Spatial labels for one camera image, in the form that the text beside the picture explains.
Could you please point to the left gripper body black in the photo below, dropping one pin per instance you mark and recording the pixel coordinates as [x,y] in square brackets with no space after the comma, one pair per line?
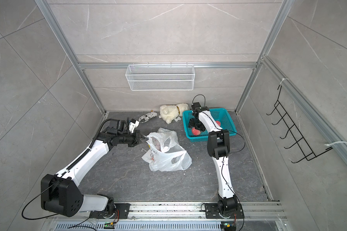
[131,139]

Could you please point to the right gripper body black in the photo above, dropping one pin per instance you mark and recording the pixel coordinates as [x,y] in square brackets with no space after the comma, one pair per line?
[193,123]

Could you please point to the white printed plastic bag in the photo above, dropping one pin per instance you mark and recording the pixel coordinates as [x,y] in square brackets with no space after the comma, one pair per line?
[165,153]

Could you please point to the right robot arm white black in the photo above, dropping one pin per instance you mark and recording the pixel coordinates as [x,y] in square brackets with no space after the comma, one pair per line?
[218,147]

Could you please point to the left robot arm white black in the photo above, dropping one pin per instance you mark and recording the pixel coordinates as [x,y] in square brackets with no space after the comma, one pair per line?
[60,192]

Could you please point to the small white toy car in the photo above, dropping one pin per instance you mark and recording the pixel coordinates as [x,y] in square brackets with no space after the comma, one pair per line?
[148,116]

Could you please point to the white plush bear toy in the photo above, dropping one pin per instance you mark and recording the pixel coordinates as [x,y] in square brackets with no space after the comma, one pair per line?
[171,112]

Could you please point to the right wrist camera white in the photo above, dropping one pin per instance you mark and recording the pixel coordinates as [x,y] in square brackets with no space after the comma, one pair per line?
[197,108]

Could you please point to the white wire mesh basket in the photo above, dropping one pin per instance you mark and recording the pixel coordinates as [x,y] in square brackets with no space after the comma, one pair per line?
[160,77]

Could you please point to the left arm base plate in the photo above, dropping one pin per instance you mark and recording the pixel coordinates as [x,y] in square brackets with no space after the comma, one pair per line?
[119,210]

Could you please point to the aluminium mounting rail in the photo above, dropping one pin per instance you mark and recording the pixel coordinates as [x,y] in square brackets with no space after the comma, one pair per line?
[152,211]

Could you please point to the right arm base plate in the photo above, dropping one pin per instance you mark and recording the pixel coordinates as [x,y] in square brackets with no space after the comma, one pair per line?
[213,211]

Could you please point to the black wire hook rack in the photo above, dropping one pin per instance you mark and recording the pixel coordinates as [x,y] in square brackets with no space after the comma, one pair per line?
[293,131]

